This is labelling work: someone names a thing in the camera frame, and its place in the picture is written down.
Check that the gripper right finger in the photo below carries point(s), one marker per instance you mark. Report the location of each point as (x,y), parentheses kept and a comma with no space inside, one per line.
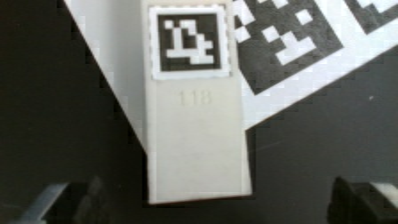
(363,203)

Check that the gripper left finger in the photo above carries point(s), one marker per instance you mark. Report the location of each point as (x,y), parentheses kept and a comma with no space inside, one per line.
(70,204)

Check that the white desk leg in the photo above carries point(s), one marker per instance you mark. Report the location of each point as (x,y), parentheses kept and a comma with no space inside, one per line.
(164,48)

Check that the paper sheet with markers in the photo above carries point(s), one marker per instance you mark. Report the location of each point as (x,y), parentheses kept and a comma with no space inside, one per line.
(308,40)

